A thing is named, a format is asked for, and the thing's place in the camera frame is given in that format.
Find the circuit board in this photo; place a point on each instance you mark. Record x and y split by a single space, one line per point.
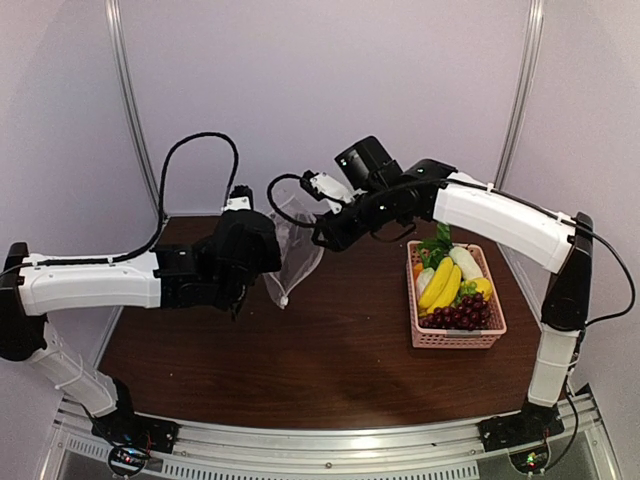
126 461
530 461

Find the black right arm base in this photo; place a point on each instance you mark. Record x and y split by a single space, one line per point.
518 429

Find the small napa cabbage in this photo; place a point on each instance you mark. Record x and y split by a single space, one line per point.
423 280

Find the left aluminium frame post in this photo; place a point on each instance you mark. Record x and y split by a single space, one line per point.
131 111

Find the aluminium frame post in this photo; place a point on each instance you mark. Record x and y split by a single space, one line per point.
131 111
528 65

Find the green leafy vegetable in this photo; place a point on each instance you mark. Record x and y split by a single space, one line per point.
434 249

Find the dark red grape bunch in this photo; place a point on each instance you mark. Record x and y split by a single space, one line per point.
471 314

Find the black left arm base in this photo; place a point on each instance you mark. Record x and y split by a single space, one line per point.
123 427

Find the yellow banana bunch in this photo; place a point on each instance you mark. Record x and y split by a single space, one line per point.
443 287

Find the white radish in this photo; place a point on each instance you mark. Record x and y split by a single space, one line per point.
462 257

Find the yellow lemon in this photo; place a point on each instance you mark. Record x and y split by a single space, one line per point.
483 286

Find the aluminium front rail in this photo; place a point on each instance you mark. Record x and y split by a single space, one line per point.
446 450

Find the green grape bunch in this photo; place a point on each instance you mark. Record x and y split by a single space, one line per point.
467 289

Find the pink plastic basket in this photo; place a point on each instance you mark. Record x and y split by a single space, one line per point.
453 339

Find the right aluminium frame post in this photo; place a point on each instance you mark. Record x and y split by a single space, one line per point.
528 65

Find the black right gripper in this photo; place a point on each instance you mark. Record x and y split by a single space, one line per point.
340 239

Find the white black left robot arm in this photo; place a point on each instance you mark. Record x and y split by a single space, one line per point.
33 285

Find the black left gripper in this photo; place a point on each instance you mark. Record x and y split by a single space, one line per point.
271 258

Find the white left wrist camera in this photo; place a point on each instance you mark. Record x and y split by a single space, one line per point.
240 198

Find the right circuit board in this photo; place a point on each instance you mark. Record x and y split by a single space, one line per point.
530 461

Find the clear zip top bag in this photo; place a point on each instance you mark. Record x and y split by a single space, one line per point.
299 255

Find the left circuit board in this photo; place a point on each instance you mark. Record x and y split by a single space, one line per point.
126 461

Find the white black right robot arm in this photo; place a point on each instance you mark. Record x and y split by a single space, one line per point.
561 244

